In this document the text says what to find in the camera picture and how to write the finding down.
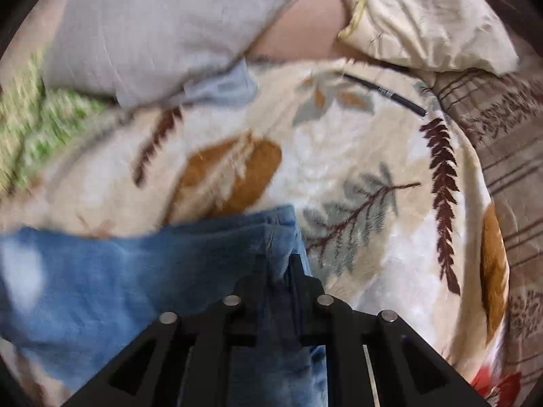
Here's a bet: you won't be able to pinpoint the black pen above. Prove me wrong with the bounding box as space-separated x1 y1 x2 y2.
341 73 428 117

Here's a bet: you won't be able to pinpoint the cream leaf print pillow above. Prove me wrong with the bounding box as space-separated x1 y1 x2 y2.
337 0 520 73

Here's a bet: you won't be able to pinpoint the small grey-blue cloth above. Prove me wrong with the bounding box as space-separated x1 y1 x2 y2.
116 61 259 109

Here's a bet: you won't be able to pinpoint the grey quilted pillow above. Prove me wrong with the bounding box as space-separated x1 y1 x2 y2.
42 0 312 109

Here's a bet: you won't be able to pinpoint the leaf print fleece blanket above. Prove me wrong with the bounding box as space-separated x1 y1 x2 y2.
0 57 510 407

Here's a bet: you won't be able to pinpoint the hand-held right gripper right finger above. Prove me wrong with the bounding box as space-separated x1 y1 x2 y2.
288 253 488 407

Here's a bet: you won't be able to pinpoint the blue denim pants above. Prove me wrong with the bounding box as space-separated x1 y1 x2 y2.
0 206 329 407

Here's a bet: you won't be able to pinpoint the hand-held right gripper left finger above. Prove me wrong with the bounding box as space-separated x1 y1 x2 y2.
63 255 274 407

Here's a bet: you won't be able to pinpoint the green white patterned cloth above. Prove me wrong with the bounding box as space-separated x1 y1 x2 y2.
0 51 107 196

